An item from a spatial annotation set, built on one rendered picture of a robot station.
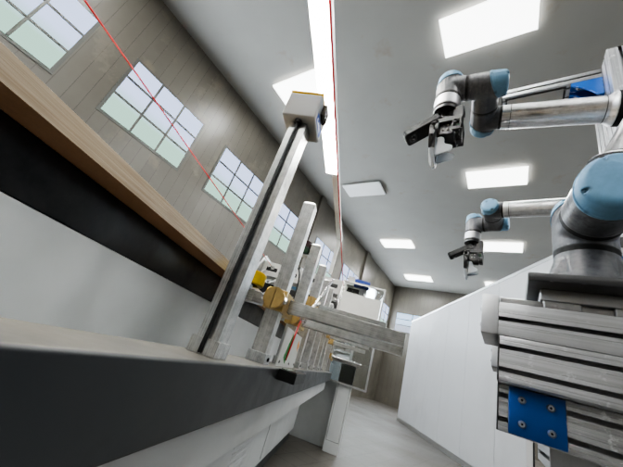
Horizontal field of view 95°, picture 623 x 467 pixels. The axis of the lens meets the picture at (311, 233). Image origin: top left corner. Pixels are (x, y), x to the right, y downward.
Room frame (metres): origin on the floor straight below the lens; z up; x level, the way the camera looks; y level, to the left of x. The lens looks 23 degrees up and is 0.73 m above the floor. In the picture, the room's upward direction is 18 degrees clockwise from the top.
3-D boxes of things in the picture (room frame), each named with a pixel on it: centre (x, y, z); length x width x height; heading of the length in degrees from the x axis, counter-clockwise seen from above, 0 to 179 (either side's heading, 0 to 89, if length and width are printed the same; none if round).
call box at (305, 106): (0.47, 0.09, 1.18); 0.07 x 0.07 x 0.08; 76
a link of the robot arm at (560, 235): (0.54, -0.62, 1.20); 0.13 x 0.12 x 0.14; 148
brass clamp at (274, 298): (0.74, 0.02, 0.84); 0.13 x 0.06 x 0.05; 166
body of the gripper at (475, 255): (1.26, -0.81, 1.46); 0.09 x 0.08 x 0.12; 51
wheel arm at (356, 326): (0.73, -0.07, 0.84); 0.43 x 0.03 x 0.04; 76
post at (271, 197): (0.46, 0.09, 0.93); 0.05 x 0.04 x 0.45; 166
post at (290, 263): (0.72, 0.03, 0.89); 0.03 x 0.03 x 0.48; 76
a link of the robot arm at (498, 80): (0.57, -0.37, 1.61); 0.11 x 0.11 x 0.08; 58
